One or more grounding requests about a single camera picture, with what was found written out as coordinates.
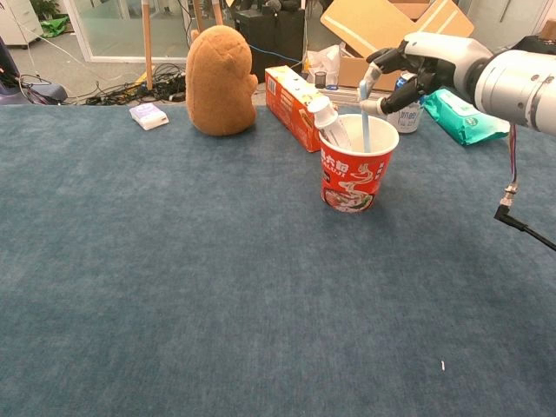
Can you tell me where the white plastic bag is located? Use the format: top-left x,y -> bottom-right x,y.
306,43 -> 341,86

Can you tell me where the orange cardboard snack box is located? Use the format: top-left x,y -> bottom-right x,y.
264,65 -> 339,154

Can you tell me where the blue network cable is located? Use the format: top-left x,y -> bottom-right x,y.
251,43 -> 303,64

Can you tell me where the black cloth covered object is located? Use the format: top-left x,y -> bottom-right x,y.
512,34 -> 556,56

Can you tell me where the light blue toothbrush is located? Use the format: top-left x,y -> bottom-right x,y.
357,80 -> 372,154

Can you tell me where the black cabinet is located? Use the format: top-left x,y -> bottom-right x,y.
234,7 -> 306,83

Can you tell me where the white cabinet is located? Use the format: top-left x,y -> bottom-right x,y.
0,0 -> 44,47

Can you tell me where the red instant noodle cup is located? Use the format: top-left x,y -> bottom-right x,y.
318,112 -> 400,214

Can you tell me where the brown plush toy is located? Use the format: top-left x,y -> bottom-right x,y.
185,24 -> 258,137

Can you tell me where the open brown cardboard box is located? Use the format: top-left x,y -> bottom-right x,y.
320,0 -> 475,92

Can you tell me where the green potted plant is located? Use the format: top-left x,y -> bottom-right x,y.
30,0 -> 60,21

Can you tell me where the white toothpaste tube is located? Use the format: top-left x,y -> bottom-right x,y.
307,95 -> 353,151

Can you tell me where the blue white drink can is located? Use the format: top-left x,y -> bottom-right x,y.
387,71 -> 426,135

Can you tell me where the green wet wipes pack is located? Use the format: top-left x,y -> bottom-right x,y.
421,85 -> 512,147

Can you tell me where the black floor cable bundle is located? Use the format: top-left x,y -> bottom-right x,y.
17,63 -> 188,106

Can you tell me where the blue table cloth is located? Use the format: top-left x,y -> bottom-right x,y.
0,103 -> 556,417

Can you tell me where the green bag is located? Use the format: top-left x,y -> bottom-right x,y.
39,16 -> 70,39

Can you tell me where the small purple tissue pack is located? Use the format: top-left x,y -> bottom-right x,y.
129,103 -> 169,131

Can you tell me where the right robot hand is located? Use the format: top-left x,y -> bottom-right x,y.
358,31 -> 496,116

